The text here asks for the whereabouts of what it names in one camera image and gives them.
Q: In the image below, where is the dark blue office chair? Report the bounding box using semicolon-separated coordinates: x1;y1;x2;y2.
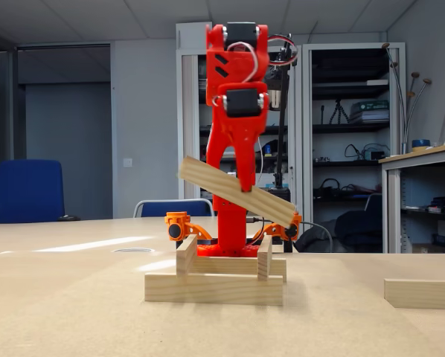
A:
363;193;384;224

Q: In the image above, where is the black flexible tripod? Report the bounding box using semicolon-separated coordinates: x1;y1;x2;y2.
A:
328;98;352;126

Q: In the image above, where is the grey workbench wooden top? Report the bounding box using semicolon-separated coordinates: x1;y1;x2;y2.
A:
378;142;445;254

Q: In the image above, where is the grey metal shelf cabinet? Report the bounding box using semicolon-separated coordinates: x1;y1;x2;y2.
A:
176;45;304;223
302;42;407;254

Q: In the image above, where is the chrome stalk lamp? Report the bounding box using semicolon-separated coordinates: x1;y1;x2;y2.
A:
380;42;434;155

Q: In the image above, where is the stack of books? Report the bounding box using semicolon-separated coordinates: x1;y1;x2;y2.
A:
349;99;391;124

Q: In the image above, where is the white box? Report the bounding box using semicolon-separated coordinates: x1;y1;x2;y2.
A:
176;21;211;50

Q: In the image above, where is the black jacket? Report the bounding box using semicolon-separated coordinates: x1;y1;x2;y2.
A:
294;210;384;254

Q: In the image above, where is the black camera stand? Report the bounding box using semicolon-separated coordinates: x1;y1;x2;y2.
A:
266;33;298;209

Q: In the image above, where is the black webcam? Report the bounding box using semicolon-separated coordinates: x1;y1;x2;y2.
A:
269;69;291;112

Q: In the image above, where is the black plug cable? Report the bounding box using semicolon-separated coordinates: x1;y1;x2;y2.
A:
246;215;268;242

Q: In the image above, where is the large blue office chair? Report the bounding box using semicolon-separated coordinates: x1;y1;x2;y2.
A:
0;159;65;225

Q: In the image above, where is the blue chair grey frame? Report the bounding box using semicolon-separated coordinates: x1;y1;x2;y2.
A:
132;198;217;219

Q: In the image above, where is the grey power cable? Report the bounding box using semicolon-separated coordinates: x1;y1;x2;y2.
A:
300;221;334;254

